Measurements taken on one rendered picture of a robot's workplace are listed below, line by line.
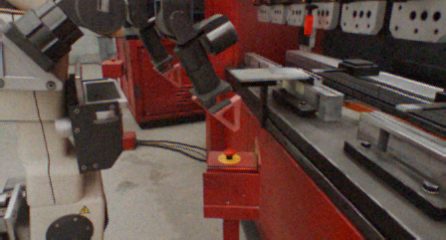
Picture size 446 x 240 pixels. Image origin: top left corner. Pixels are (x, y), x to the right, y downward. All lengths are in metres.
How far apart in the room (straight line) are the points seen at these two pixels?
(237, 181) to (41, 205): 0.48
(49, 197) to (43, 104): 0.21
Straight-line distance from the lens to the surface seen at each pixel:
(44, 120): 0.78
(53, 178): 0.80
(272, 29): 2.12
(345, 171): 0.80
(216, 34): 0.63
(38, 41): 0.57
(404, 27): 0.78
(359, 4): 0.92
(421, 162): 0.79
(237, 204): 0.92
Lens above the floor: 1.24
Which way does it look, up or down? 19 degrees down
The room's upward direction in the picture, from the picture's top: straight up
